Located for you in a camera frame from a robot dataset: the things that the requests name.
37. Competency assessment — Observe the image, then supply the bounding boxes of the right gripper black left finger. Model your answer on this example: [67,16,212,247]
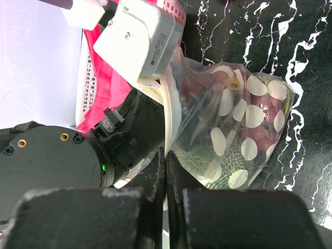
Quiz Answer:
[1,148,165,248]

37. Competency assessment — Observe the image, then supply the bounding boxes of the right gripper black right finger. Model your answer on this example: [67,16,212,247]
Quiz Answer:
[165,151,325,248]

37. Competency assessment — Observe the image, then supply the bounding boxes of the clear zip top bag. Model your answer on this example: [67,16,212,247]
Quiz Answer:
[159,47,296,189]

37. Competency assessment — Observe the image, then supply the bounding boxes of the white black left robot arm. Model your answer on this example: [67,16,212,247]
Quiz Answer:
[1,89,165,225]

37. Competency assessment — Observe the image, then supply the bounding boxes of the green fake vegetable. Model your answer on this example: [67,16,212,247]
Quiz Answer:
[173,139,255,190]

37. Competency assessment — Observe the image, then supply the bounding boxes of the purple fake grapes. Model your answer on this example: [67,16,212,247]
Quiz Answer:
[232,69,291,161]

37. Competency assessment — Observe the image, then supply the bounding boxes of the pink cloth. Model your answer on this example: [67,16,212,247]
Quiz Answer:
[77,25,131,132]

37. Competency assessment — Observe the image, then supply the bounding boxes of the white perforated plastic basket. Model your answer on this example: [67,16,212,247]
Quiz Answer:
[75,0,187,128]

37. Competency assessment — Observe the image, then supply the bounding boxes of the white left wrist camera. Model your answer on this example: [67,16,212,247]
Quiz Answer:
[61,0,185,84]

